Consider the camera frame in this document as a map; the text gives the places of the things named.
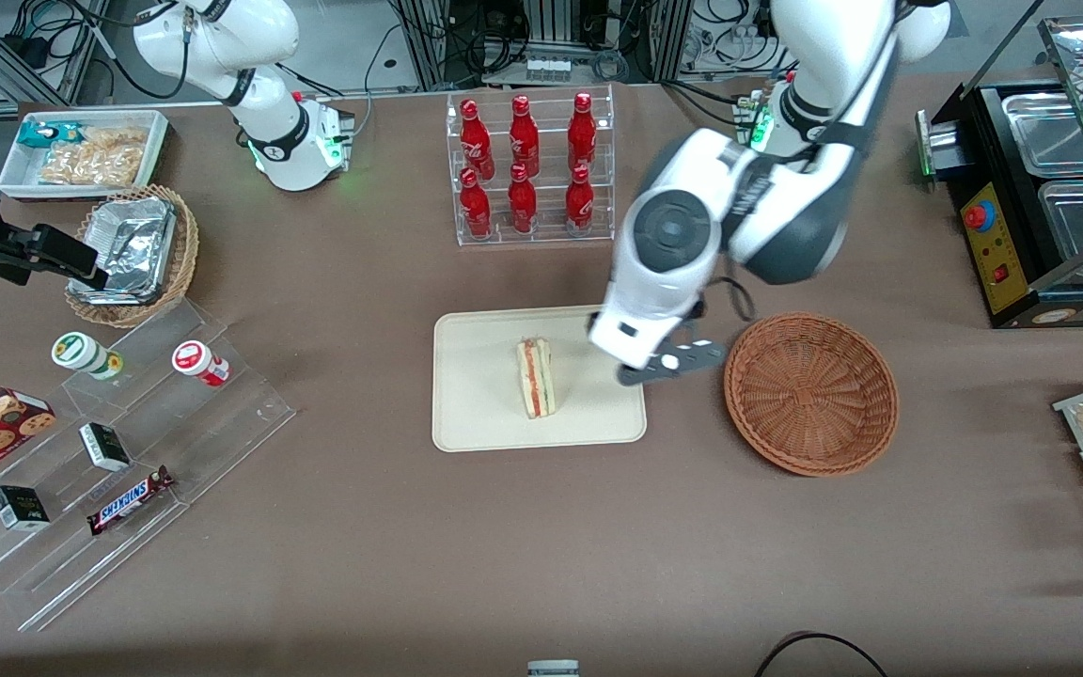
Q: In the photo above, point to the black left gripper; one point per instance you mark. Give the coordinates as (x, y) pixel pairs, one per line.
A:
(593, 315)

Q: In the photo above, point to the triangle sandwich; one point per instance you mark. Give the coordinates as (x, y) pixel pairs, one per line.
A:
(535, 381)

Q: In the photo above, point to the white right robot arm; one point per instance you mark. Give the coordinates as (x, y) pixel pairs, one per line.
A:
(259, 122)

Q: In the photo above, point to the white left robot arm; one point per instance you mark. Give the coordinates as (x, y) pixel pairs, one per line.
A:
(786, 216)

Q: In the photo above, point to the light wicker basket with foil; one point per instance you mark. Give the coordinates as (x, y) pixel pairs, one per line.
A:
(186, 254)

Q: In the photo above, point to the beige plastic serving tray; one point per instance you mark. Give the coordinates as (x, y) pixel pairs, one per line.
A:
(476, 395)

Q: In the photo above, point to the round brown wicker basket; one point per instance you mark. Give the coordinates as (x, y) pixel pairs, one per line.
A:
(809, 395)

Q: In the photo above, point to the aluminium foil container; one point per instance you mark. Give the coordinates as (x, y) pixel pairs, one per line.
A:
(133, 244)

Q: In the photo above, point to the clear bag of crackers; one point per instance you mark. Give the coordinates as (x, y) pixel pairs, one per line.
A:
(90, 169)
(118, 139)

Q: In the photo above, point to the green lid white jar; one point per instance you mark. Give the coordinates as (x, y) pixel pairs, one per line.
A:
(81, 353)

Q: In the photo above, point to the white rectangular snack bin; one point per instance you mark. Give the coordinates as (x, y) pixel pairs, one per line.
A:
(15, 179)

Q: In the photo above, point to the clear acrylic bottle rack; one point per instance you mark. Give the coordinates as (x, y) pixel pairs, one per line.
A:
(551, 240)

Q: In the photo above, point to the red cola bottle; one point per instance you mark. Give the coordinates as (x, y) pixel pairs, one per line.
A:
(476, 136)
(580, 202)
(475, 207)
(524, 136)
(582, 132)
(522, 202)

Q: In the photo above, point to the teal snack packet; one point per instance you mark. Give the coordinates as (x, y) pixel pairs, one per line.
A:
(39, 134)

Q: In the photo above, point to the red lid white jar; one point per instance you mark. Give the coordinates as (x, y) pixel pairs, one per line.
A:
(196, 360)

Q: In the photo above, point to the small black carton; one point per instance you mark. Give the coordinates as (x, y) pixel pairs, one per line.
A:
(20, 508)
(104, 447)

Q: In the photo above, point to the clear acrylic stepped stand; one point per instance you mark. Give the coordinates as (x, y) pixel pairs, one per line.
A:
(212, 423)

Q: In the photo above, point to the Snickers chocolate bar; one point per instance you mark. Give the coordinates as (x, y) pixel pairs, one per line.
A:
(128, 500)

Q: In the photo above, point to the white power strip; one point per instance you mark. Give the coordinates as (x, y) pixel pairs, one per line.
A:
(547, 69)

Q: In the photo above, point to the small silver device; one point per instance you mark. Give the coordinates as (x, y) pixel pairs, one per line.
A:
(553, 669)

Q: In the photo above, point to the grey metal box green light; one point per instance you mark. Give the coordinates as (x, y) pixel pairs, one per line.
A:
(932, 146)

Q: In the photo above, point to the black hot food display case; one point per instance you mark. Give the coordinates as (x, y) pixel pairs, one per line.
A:
(993, 244)

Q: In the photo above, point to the left wrist camera mount bracket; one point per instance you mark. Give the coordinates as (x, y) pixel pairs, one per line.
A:
(697, 357)

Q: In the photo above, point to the aluminium frame equipment rack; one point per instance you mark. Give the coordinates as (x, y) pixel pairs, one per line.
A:
(551, 28)

